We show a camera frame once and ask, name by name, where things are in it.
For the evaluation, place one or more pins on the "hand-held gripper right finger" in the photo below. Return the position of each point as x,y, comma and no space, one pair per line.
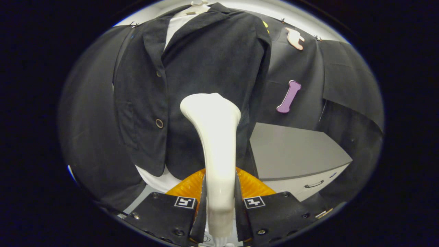
277,216

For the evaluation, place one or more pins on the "black jacket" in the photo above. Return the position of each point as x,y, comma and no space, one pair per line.
212,61

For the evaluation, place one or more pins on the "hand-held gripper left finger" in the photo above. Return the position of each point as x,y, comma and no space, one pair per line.
161,216

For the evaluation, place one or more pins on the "grey cabinet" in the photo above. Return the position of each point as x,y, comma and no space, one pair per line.
291,151

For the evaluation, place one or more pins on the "black backdrop cloth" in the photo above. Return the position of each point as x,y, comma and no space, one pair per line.
89,120

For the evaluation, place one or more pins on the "white garment steamer nozzle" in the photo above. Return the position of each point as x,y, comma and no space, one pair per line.
216,137

